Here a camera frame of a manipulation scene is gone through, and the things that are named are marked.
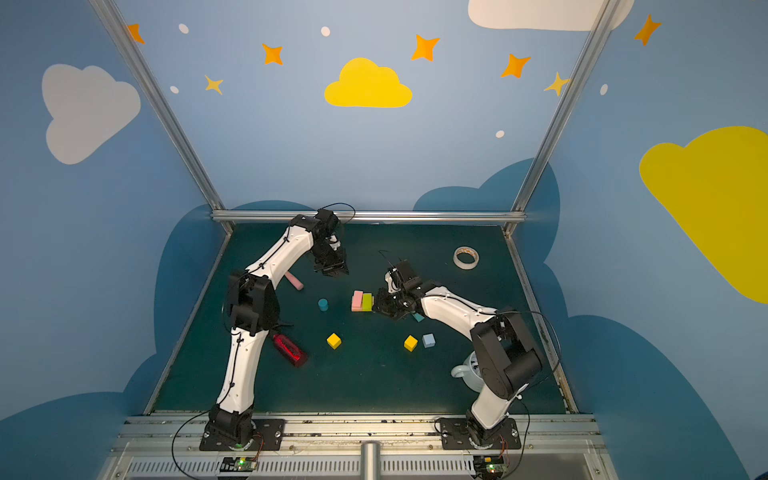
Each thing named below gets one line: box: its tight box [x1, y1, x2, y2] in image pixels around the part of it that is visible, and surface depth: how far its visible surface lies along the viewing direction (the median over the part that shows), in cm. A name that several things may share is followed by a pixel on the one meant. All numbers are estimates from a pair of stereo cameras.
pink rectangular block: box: [351, 290, 363, 312], surface depth 99 cm
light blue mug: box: [451, 350, 485, 393], surface depth 82 cm
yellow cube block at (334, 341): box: [326, 332, 342, 350], surface depth 90 cm
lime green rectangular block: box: [362, 292, 373, 312], surface depth 100 cm
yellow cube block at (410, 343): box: [403, 334, 419, 352], surface depth 90 cm
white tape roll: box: [453, 246, 480, 271], surface depth 113 cm
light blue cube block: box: [422, 333, 436, 348], surface depth 90 cm
